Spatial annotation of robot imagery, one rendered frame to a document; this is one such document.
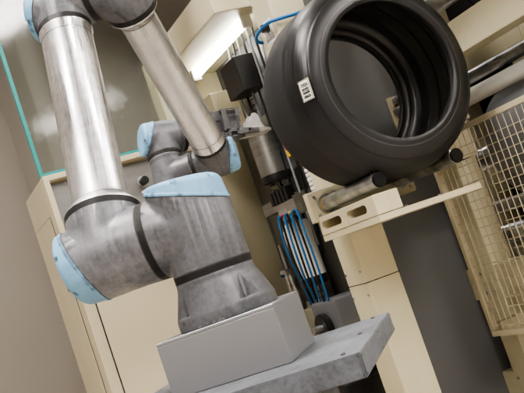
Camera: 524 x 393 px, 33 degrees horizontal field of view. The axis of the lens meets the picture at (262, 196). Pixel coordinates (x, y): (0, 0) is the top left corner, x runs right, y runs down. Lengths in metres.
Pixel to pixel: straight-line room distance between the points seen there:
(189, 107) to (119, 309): 0.92
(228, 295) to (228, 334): 0.07
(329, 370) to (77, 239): 0.56
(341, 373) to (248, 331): 0.23
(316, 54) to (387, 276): 0.81
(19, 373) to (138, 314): 3.00
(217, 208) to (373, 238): 1.36
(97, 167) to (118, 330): 1.19
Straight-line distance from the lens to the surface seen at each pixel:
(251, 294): 1.60
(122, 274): 1.64
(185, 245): 1.60
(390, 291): 2.92
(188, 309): 1.60
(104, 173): 1.74
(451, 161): 2.69
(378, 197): 2.52
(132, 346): 2.87
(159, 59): 2.07
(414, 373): 2.94
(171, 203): 1.60
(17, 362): 5.83
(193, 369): 1.59
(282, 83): 2.56
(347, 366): 1.38
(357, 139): 2.49
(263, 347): 1.55
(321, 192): 2.83
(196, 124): 2.19
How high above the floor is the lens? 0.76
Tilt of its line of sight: 5 degrees up
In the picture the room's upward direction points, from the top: 19 degrees counter-clockwise
